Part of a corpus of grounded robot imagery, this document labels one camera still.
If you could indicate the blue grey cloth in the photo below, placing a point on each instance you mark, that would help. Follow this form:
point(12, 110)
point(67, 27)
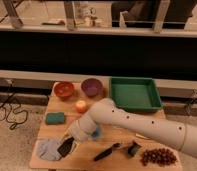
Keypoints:
point(47, 150)

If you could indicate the teal sponge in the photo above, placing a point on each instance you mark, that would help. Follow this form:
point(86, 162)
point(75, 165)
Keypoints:
point(55, 118)

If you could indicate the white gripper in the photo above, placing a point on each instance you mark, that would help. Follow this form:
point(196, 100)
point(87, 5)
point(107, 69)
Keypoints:
point(82, 128)

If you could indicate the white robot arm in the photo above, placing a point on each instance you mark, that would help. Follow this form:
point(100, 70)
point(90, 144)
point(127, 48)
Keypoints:
point(177, 135)

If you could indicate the orange bowl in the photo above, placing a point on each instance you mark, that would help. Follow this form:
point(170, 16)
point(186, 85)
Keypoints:
point(64, 89)

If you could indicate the black eraser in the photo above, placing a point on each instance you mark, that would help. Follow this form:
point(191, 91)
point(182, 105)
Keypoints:
point(66, 147)

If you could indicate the green plastic tray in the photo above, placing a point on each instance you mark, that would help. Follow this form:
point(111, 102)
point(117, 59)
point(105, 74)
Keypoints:
point(135, 94)

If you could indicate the person in background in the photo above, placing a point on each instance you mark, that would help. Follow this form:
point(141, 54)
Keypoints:
point(142, 13)

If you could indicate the bunch of dark grapes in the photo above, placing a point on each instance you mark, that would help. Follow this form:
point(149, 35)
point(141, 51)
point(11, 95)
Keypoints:
point(160, 156)

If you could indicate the black handled brush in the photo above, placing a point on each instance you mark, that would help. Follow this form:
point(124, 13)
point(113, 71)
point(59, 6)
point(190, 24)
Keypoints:
point(131, 149)

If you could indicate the blue metal cup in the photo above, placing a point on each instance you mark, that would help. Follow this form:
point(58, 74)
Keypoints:
point(96, 134)

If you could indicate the purple bowl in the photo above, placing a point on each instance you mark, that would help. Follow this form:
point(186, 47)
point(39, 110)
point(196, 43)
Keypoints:
point(92, 87)

